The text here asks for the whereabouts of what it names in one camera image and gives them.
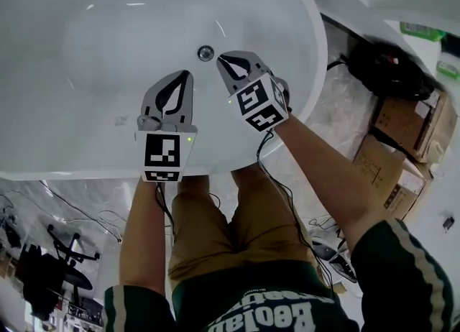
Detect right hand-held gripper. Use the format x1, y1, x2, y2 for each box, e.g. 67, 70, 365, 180
216, 50, 291, 134

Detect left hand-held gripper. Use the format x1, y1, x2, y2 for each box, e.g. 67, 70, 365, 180
134, 70, 199, 183

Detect white bathtub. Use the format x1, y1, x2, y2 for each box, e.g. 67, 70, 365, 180
0, 0, 329, 182

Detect person's right forearm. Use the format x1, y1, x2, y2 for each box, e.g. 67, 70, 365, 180
270, 111, 391, 253

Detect person's left forearm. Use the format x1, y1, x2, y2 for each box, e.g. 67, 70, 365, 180
118, 178, 170, 298

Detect clear plastic sheet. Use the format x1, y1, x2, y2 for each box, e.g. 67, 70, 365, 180
300, 66, 380, 161

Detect person's tan shorts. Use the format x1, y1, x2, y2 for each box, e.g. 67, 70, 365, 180
167, 165, 319, 282

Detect flat tan cardboard box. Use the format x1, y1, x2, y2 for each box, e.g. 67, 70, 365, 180
351, 132, 408, 197

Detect large brown cardboard box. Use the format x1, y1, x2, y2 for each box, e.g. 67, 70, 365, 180
369, 86, 458, 165

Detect black office chair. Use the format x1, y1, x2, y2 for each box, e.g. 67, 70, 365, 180
16, 223, 102, 323

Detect small labelled cardboard box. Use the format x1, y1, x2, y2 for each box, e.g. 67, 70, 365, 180
381, 167, 429, 221

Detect small green packet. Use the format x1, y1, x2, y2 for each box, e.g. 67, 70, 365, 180
435, 60, 460, 80

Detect shiny dark metal fixture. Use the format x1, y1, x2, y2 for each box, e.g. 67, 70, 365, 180
310, 239, 359, 284

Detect person's dark green shirt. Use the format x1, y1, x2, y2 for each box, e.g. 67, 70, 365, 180
103, 218, 454, 332

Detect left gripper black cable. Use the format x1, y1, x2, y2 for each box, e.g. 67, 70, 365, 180
154, 181, 176, 247

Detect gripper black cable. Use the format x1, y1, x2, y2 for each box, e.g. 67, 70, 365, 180
154, 181, 176, 247
255, 129, 336, 290

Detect thin black floor cable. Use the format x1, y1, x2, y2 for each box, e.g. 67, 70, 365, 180
38, 179, 129, 242

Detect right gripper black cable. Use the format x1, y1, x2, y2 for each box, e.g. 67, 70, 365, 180
255, 129, 336, 290

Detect black bag with cables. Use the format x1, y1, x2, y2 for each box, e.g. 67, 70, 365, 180
325, 40, 436, 102

